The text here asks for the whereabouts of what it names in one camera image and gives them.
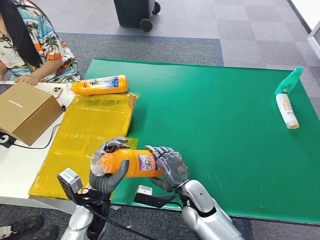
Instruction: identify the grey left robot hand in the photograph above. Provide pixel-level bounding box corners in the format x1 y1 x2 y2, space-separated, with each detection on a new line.
88 137 131 195

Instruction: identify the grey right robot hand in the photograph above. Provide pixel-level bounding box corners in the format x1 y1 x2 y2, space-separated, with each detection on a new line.
145 145 190 193

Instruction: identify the orange detergent bottle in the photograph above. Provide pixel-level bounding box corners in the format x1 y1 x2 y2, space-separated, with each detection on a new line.
90 148 164 179
70 75 128 97

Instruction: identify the white lotion bottle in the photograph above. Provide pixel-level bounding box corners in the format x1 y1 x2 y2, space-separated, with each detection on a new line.
275 93 300 130

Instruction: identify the green shampoo bottle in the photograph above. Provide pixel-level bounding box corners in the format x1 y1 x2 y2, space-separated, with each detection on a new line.
274 67 304 96

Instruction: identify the yellow taped flat cardboard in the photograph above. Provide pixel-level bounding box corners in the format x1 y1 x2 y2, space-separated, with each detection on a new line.
28 92 139 201

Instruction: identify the green table mat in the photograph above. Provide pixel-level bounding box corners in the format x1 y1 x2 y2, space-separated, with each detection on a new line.
83 58 320 226

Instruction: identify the black shoe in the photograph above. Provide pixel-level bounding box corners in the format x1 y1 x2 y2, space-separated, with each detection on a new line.
25 225 60 240
0 215 46 240

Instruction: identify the white smartphone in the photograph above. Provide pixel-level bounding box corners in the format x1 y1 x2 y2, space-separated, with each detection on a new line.
48 84 64 100

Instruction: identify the brown cardboard box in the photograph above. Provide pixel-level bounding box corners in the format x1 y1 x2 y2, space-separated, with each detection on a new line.
0 81 65 147

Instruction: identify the black desk device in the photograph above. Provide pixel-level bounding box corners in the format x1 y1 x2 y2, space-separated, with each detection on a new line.
0 130 17 149

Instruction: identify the black wheeled bin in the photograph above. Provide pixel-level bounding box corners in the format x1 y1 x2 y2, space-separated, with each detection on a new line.
112 0 162 33

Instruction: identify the person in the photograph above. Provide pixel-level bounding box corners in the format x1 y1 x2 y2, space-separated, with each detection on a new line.
0 0 82 87

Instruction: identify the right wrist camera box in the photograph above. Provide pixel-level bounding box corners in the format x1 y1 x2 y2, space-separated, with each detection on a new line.
134 184 154 204

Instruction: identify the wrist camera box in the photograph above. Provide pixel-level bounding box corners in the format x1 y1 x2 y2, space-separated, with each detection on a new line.
57 168 84 202
134 184 154 204

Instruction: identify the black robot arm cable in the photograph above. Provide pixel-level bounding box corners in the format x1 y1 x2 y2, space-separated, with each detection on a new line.
82 202 158 240

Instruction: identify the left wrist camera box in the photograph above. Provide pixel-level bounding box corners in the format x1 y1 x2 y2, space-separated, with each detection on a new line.
57 168 84 202

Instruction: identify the thin black cable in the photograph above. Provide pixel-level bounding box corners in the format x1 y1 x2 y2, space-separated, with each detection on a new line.
12 104 67 151

